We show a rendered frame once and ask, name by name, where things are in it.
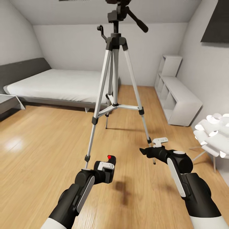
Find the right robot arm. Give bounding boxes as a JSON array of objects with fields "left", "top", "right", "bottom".
[{"left": 140, "top": 137, "right": 229, "bottom": 229}]

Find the digital camera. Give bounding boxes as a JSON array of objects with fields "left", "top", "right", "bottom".
[{"left": 94, "top": 155, "right": 116, "bottom": 183}]

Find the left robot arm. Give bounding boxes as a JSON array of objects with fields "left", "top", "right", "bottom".
[{"left": 40, "top": 162, "right": 115, "bottom": 229}]

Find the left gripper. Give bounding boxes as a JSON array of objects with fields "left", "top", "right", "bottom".
[{"left": 95, "top": 170, "right": 112, "bottom": 184}]

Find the camera tripod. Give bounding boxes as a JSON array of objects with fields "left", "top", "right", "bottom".
[{"left": 85, "top": 0, "right": 156, "bottom": 169}]

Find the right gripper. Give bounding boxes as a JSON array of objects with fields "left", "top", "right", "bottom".
[{"left": 140, "top": 145, "right": 165, "bottom": 160}]

